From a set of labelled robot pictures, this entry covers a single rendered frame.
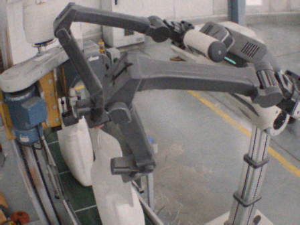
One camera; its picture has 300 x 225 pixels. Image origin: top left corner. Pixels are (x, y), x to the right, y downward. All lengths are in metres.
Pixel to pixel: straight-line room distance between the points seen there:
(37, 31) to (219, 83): 0.78
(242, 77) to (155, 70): 0.22
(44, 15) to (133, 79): 0.69
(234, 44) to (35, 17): 0.75
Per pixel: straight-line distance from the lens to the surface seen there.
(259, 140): 1.45
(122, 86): 0.68
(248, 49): 1.07
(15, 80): 1.31
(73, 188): 2.27
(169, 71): 0.71
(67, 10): 1.17
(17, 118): 1.41
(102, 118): 1.53
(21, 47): 4.32
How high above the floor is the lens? 1.88
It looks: 30 degrees down
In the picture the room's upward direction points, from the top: 3 degrees counter-clockwise
